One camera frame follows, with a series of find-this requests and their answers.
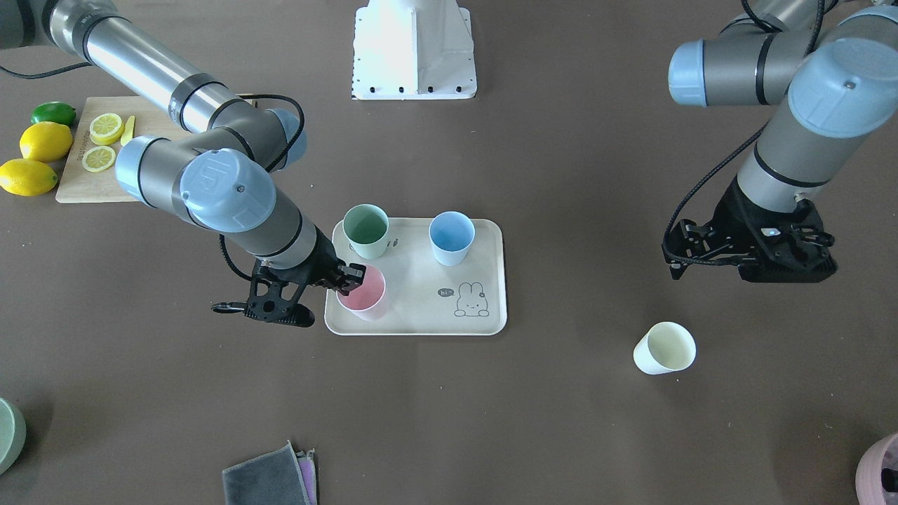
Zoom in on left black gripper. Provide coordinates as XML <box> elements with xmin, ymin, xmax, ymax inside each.
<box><xmin>662</xmin><ymin>181</ymin><xmax>839</xmax><ymax>283</ymax></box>

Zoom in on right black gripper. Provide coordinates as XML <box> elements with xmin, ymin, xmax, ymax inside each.
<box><xmin>211</xmin><ymin>232</ymin><xmax>367</xmax><ymax>328</ymax></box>

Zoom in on pink plastic cup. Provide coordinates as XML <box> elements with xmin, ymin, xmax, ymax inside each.
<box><xmin>337</xmin><ymin>263</ymin><xmax>390</xmax><ymax>321</ymax></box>

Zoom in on green plastic cup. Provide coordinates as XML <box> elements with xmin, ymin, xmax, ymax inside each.
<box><xmin>343</xmin><ymin>203</ymin><xmax>390</xmax><ymax>260</ymax></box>

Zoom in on blue plastic cup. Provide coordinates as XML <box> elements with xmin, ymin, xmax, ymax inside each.
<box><xmin>429</xmin><ymin>211</ymin><xmax>476</xmax><ymax>267</ymax></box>

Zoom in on cream plastic cup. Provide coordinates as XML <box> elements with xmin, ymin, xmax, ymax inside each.
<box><xmin>633</xmin><ymin>321</ymin><xmax>698</xmax><ymax>375</ymax></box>

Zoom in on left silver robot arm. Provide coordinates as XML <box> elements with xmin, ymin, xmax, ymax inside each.
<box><xmin>662</xmin><ymin>1</ymin><xmax>897</xmax><ymax>283</ymax></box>

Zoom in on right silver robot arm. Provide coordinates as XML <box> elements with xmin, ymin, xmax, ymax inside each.
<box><xmin>2</xmin><ymin>1</ymin><xmax>366</xmax><ymax>328</ymax></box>

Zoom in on cream rabbit tray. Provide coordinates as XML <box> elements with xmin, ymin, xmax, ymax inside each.
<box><xmin>324</xmin><ymin>217</ymin><xmax>507</xmax><ymax>336</ymax></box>

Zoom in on grey folded cloth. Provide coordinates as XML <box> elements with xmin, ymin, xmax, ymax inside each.
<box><xmin>222</xmin><ymin>443</ymin><xmax>319</xmax><ymax>504</ymax></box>

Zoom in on yellow plastic knife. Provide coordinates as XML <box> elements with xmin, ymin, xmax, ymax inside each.
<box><xmin>119</xmin><ymin>115</ymin><xmax>137</xmax><ymax>147</ymax></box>

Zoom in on pink bowl with ice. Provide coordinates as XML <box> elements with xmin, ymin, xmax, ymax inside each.
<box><xmin>855</xmin><ymin>433</ymin><xmax>897</xmax><ymax>504</ymax></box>

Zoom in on lemon half slice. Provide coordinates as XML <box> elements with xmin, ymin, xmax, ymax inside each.
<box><xmin>81</xmin><ymin>146</ymin><xmax>116</xmax><ymax>173</ymax></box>
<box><xmin>88</xmin><ymin>113</ymin><xmax>125</xmax><ymax>146</ymax></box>

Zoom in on whole yellow lemon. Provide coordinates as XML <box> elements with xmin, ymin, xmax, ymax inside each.
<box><xmin>1</xmin><ymin>158</ymin><xmax>58</xmax><ymax>197</ymax></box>
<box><xmin>19</xmin><ymin>121</ymin><xmax>74</xmax><ymax>163</ymax></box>

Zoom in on green lime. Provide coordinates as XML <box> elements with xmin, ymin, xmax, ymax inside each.
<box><xmin>31</xmin><ymin>100</ymin><xmax>77</xmax><ymax>127</ymax></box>

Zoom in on green bowl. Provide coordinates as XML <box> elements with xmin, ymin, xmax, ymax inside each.
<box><xmin>0</xmin><ymin>398</ymin><xmax>27</xmax><ymax>474</ymax></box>

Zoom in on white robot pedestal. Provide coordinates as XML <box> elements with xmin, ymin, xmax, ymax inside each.
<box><xmin>351</xmin><ymin>1</ymin><xmax>478</xmax><ymax>100</ymax></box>

